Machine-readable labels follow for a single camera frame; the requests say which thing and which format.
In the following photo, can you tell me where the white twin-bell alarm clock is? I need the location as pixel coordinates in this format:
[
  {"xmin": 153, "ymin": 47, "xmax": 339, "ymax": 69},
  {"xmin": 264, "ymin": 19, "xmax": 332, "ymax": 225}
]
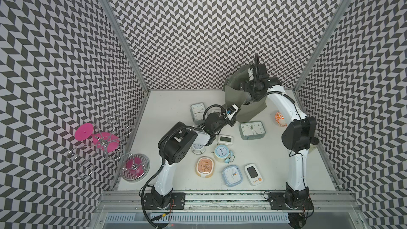
[{"xmin": 191, "ymin": 143, "xmax": 206, "ymax": 155}]

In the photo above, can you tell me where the white orange-button digital timer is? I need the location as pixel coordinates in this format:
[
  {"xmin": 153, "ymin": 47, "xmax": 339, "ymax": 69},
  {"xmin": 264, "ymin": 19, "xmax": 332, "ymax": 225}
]
[{"xmin": 244, "ymin": 163, "xmax": 264, "ymax": 186}]

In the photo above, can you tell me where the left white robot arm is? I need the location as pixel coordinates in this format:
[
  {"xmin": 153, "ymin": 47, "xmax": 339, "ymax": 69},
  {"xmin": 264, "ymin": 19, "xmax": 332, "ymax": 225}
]
[{"xmin": 152, "ymin": 109, "xmax": 237, "ymax": 198}]

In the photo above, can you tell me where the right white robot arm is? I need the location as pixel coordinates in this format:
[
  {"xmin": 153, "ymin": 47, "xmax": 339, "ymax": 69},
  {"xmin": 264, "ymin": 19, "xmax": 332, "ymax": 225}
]
[{"xmin": 240, "ymin": 62, "xmax": 316, "ymax": 207}]

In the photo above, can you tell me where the small white digital clock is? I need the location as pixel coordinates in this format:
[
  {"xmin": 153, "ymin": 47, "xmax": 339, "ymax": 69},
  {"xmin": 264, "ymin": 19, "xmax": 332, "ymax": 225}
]
[{"xmin": 217, "ymin": 134, "xmax": 234, "ymax": 145}]

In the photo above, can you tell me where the grey square analog clock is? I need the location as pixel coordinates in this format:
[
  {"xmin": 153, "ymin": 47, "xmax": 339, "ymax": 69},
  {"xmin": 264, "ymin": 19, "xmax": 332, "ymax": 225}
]
[{"xmin": 190, "ymin": 102, "xmax": 206, "ymax": 125}]

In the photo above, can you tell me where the blue twin-bell alarm clock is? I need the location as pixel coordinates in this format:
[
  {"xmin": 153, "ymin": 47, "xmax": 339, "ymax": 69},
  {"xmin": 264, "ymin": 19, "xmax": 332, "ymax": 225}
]
[{"xmin": 214, "ymin": 145, "xmax": 235, "ymax": 164}]

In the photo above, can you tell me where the green rectangular analog clock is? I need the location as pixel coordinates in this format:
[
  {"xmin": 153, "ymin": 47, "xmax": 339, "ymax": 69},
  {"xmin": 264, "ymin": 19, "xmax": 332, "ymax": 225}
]
[{"xmin": 239, "ymin": 121, "xmax": 266, "ymax": 141}]

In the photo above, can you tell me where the orange oval cartoon clock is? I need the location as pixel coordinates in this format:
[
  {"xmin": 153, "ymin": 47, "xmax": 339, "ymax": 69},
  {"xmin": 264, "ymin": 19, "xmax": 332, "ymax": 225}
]
[{"xmin": 195, "ymin": 157, "xmax": 215, "ymax": 178}]

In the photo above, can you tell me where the blue square analog clock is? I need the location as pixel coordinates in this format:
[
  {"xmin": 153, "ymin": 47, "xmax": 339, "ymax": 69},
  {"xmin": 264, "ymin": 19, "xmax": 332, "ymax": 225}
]
[{"xmin": 222, "ymin": 165, "xmax": 243, "ymax": 187}]

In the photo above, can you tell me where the orange patterned bowl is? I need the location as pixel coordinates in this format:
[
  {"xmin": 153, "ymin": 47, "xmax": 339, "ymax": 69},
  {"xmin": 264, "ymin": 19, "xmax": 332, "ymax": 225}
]
[{"xmin": 275, "ymin": 111, "xmax": 287, "ymax": 127}]

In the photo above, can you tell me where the small jar black lid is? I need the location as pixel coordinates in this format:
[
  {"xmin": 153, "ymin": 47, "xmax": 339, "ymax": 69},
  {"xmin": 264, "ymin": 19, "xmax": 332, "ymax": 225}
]
[{"xmin": 309, "ymin": 136, "xmax": 320, "ymax": 152}]

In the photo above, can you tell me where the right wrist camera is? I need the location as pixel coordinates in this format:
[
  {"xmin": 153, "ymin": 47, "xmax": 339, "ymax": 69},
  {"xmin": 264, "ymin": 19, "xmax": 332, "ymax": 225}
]
[{"xmin": 248, "ymin": 68, "xmax": 255, "ymax": 82}]

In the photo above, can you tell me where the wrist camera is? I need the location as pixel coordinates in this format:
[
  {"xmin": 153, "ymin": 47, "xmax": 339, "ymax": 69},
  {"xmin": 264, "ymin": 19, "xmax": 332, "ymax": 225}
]
[
  {"xmin": 248, "ymin": 68, "xmax": 255, "ymax": 82},
  {"xmin": 226, "ymin": 105, "xmax": 239, "ymax": 120}
]

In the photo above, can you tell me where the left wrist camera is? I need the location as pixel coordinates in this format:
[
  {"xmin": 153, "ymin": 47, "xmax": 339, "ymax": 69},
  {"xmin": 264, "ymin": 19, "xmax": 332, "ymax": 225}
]
[{"xmin": 226, "ymin": 105, "xmax": 239, "ymax": 120}]

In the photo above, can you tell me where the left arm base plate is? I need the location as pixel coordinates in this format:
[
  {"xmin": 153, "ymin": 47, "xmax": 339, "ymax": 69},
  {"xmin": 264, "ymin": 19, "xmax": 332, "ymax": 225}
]
[{"xmin": 143, "ymin": 192, "xmax": 186, "ymax": 210}]

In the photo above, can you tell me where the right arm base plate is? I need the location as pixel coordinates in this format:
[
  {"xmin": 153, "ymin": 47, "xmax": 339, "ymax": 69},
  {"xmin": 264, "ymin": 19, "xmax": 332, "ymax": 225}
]
[{"xmin": 266, "ymin": 192, "xmax": 314, "ymax": 212}]

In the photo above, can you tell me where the pink wire cup stand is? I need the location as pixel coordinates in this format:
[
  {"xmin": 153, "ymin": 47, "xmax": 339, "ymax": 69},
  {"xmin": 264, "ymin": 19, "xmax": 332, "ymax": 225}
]
[{"xmin": 66, "ymin": 115, "xmax": 133, "ymax": 162}]

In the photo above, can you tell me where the aluminium front rail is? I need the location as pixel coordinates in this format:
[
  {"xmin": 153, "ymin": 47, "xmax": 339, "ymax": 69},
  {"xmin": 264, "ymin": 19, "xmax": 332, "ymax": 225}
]
[{"xmin": 95, "ymin": 190, "xmax": 361, "ymax": 212}]

